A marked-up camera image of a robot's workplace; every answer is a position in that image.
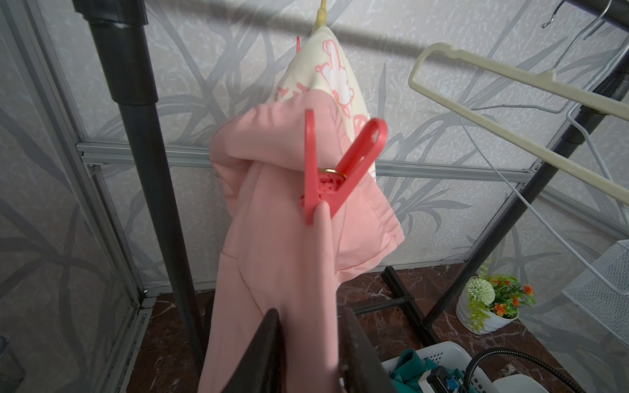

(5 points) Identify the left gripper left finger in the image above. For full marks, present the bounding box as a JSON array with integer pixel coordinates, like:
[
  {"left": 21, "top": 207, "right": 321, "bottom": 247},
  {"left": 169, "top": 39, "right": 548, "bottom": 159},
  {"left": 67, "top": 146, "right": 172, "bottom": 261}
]
[{"left": 222, "top": 309, "right": 285, "bottom": 393}]

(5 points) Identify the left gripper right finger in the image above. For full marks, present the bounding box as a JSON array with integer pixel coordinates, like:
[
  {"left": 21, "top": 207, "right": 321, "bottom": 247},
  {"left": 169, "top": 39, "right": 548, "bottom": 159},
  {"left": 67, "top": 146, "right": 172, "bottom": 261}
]
[{"left": 338, "top": 306, "right": 396, "bottom": 393}]

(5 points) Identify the teal green jacket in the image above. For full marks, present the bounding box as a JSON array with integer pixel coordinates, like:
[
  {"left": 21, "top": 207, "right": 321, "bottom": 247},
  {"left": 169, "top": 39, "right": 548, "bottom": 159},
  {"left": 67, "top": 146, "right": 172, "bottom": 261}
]
[{"left": 389, "top": 349, "right": 478, "bottom": 393}]

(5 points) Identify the pink jacket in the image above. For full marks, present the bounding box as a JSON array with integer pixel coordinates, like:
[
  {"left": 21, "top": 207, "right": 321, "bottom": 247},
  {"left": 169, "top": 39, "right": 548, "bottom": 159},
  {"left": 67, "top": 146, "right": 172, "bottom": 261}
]
[{"left": 196, "top": 24, "right": 406, "bottom": 393}]

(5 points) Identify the white hanger of rainbow jacket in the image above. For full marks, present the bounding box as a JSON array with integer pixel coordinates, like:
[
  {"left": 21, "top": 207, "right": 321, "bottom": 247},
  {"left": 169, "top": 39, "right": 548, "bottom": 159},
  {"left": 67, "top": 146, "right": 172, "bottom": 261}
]
[{"left": 459, "top": 38, "right": 629, "bottom": 296}]

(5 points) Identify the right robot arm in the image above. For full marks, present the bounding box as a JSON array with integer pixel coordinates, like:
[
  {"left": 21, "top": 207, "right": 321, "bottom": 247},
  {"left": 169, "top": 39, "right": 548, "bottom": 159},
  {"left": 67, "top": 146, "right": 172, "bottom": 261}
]
[{"left": 462, "top": 346, "right": 586, "bottom": 392}]

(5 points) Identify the white perforated laundry basket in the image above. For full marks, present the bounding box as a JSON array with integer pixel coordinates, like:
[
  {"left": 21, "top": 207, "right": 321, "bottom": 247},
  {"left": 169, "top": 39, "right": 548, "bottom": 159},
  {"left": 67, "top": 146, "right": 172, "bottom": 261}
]
[{"left": 382, "top": 342, "right": 472, "bottom": 376}]

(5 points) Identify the potted artificial flower plant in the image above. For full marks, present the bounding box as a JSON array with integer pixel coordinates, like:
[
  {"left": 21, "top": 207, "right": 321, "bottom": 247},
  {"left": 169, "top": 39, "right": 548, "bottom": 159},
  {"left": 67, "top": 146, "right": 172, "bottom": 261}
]
[{"left": 455, "top": 260, "right": 536, "bottom": 335}]

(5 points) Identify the white plastic tray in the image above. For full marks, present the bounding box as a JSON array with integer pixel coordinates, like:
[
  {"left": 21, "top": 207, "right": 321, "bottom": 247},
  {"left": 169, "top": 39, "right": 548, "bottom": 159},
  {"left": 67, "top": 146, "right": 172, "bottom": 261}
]
[{"left": 493, "top": 374, "right": 549, "bottom": 393}]

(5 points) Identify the black clothes rack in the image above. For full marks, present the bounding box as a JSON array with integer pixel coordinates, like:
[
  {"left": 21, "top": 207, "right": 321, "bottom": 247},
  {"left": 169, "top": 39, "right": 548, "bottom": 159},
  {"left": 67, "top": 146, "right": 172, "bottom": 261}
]
[{"left": 74, "top": 1, "right": 628, "bottom": 368}]

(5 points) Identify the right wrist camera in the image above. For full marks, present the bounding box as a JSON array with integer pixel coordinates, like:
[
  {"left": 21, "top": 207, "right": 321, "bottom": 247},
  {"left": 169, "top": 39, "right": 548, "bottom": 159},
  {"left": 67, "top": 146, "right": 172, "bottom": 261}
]
[{"left": 420, "top": 366, "right": 463, "bottom": 393}]

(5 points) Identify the white wire mesh basket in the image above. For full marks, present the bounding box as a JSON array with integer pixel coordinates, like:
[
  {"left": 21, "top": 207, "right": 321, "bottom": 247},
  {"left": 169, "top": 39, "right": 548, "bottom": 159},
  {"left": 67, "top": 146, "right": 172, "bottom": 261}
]
[{"left": 563, "top": 239, "right": 628, "bottom": 345}]

